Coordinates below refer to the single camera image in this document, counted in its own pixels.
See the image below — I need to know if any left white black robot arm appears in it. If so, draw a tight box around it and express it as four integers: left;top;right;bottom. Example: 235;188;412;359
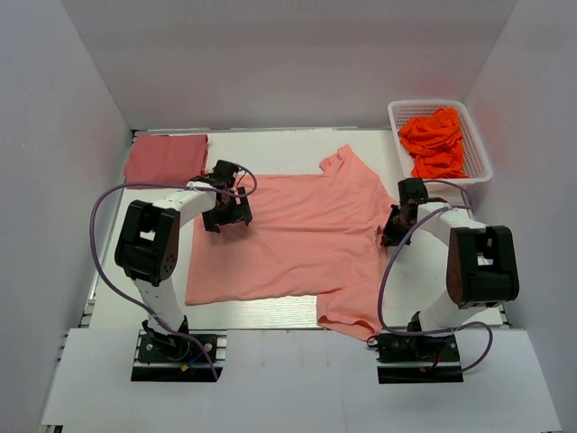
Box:
114;181;252;360

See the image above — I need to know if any crumpled orange t shirt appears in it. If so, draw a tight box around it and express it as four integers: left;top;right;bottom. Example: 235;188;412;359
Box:
398;108;468;180

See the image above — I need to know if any folded dusty red t shirt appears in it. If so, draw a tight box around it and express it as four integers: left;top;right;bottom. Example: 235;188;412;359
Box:
124;134;208;186

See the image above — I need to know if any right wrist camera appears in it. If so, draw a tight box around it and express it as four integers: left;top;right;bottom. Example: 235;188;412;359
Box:
398;178;445;207

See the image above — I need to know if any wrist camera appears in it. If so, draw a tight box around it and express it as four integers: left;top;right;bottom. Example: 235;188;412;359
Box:
398;178;445;207
196;160;243;190

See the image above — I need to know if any salmon pink t shirt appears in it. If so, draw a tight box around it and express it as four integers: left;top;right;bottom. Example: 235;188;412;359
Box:
185;145;394;340

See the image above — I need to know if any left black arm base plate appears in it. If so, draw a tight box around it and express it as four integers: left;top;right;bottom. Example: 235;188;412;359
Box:
131;331;226;383

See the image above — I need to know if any white perforated plastic basket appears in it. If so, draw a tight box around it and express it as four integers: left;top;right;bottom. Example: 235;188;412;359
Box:
388;99;492;187

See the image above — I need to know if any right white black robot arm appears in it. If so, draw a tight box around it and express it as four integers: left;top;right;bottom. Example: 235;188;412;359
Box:
378;201;519;360

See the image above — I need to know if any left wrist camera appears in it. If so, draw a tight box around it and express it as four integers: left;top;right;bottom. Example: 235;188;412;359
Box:
196;160;243;190

